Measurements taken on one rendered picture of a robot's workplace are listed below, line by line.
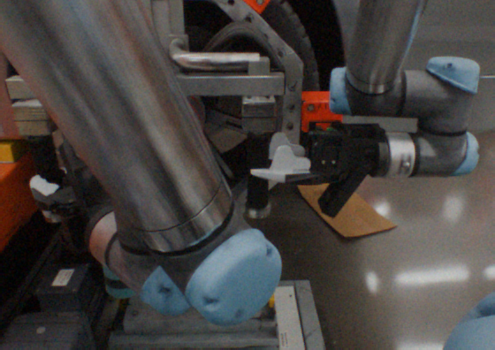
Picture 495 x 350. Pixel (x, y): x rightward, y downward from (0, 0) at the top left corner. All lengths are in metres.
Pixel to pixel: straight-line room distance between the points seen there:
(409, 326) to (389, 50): 1.22
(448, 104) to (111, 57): 0.54
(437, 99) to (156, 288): 0.47
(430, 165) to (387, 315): 1.01
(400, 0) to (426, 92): 0.21
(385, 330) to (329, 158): 1.03
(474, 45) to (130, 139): 0.98
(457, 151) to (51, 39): 0.61
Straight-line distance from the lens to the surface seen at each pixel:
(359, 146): 0.65
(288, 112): 0.84
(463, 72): 0.66
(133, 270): 0.46
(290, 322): 1.42
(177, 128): 0.24
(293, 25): 0.89
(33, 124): 0.68
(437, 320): 1.67
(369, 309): 1.62
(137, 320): 1.26
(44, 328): 1.06
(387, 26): 0.50
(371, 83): 0.59
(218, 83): 0.62
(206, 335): 1.30
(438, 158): 0.69
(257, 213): 0.67
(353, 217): 2.09
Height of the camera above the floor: 1.12
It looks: 25 degrees down
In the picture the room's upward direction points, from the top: straight up
